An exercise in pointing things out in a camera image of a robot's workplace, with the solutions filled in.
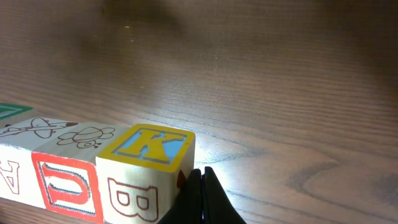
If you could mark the wooden block red U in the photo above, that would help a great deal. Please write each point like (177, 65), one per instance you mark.
(66, 171)

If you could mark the wooden block letter A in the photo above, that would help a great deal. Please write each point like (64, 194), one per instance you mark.
(18, 178)

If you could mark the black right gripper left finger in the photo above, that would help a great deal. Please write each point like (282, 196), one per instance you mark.
(187, 206)

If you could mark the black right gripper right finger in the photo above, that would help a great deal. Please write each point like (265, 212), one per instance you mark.
(217, 209)

